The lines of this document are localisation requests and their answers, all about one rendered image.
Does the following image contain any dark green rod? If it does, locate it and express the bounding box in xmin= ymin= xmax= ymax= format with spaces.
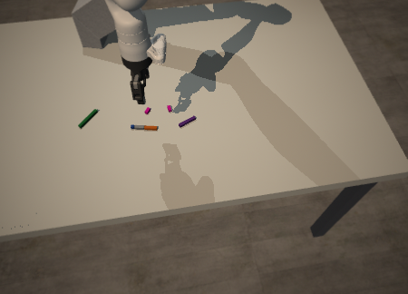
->
xmin=78 ymin=109 xmax=98 ymax=129

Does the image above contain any orange rectangular bar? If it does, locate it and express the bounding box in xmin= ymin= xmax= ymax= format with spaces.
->
xmin=144 ymin=126 xmax=157 ymax=131

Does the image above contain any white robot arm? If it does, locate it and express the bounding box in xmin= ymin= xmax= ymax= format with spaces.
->
xmin=105 ymin=0 xmax=167 ymax=64

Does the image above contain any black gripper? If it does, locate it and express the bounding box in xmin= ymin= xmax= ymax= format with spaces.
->
xmin=121 ymin=57 xmax=152 ymax=104

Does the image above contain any purple rod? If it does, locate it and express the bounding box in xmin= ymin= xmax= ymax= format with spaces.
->
xmin=179 ymin=116 xmax=196 ymax=127

